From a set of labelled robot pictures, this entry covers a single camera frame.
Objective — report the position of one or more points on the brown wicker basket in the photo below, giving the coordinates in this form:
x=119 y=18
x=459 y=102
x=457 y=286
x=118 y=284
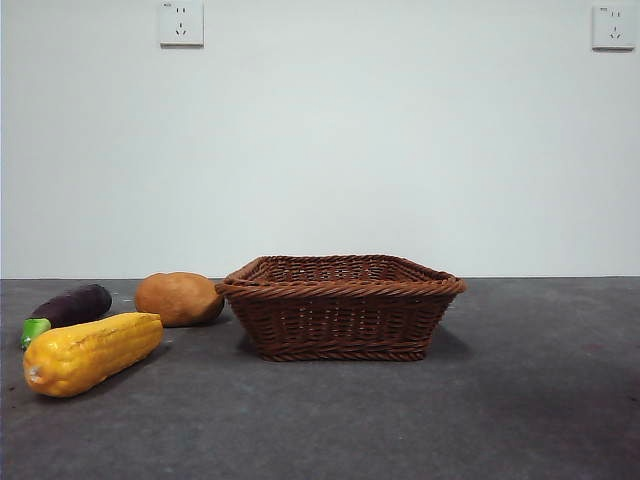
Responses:
x=340 y=320

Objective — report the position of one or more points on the brown potato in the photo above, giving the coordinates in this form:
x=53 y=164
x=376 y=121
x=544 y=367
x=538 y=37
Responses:
x=175 y=300

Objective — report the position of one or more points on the purple eggplant with green stem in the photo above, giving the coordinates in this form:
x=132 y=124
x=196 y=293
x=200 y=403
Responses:
x=75 y=305

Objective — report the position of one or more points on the yellow corn cob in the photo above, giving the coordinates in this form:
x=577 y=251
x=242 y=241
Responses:
x=90 y=352

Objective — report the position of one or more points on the white wall socket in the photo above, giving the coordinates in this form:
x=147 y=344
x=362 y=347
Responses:
x=181 y=25
x=610 y=29

